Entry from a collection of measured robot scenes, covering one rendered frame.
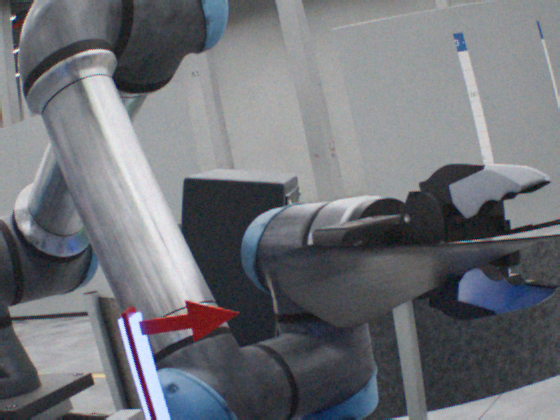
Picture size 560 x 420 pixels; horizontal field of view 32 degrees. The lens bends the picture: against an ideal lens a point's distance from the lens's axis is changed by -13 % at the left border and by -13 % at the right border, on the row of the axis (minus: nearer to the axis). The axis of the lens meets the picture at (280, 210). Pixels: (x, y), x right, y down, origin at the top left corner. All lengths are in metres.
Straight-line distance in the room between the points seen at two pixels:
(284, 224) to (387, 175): 6.41
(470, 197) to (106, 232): 0.30
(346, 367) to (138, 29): 0.36
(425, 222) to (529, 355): 1.86
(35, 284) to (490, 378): 1.54
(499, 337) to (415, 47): 4.73
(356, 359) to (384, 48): 6.36
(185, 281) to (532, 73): 6.08
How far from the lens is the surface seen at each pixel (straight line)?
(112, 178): 0.85
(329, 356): 0.86
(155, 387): 0.60
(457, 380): 2.56
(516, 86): 6.87
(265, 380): 0.82
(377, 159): 7.29
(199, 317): 0.59
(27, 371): 1.24
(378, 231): 0.73
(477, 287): 0.70
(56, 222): 1.21
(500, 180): 0.67
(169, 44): 1.00
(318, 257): 0.49
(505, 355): 2.56
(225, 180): 1.15
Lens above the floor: 1.26
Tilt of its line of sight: 3 degrees down
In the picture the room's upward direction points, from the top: 12 degrees counter-clockwise
